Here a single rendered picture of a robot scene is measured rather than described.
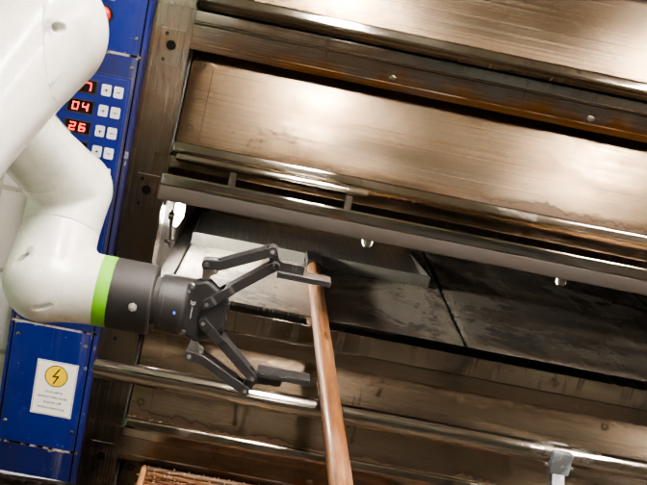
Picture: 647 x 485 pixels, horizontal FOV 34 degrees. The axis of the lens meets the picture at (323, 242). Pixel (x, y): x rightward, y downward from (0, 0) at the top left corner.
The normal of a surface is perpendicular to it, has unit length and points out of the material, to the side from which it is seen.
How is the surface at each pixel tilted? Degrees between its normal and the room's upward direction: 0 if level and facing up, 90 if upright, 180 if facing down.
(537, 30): 70
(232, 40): 90
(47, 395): 90
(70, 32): 76
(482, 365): 90
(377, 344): 90
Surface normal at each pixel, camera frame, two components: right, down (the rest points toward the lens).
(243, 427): 0.07, -0.13
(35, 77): 0.76, 0.04
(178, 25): 0.01, 0.22
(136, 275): 0.17, -0.58
